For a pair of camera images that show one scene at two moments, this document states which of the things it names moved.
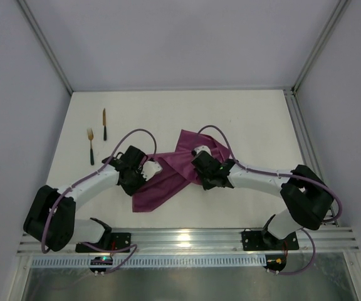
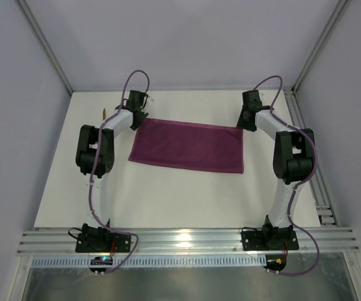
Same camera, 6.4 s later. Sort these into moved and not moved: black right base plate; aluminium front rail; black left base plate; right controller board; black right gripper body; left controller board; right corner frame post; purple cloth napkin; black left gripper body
Moved: black right gripper body; purple cloth napkin; black left gripper body
Not moved: black right base plate; left controller board; right corner frame post; black left base plate; right controller board; aluminium front rail
